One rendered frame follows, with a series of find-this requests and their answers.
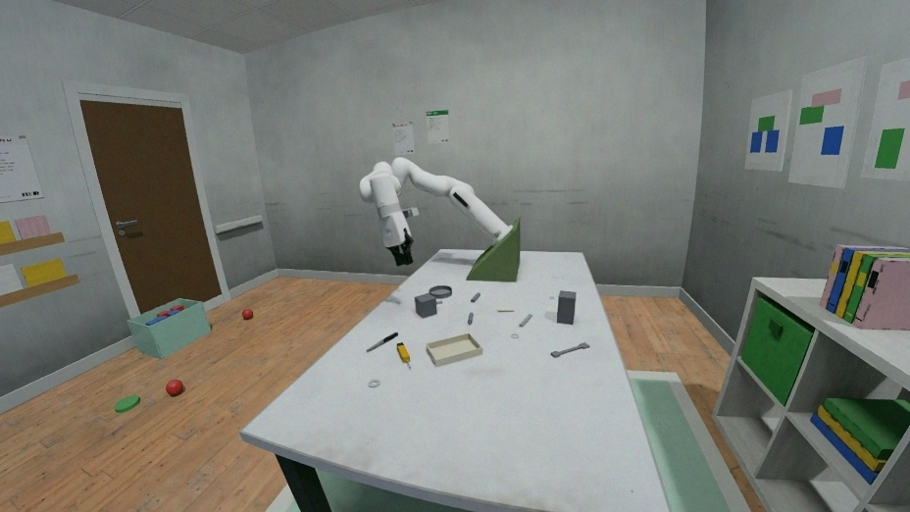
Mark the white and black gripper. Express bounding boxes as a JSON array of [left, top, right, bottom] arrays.
[[379, 211, 414, 267]]

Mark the beige open rectangular tray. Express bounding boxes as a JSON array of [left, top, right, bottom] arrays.
[[426, 333, 482, 367]]

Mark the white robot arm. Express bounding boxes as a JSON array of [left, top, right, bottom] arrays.
[[359, 158, 512, 246]]

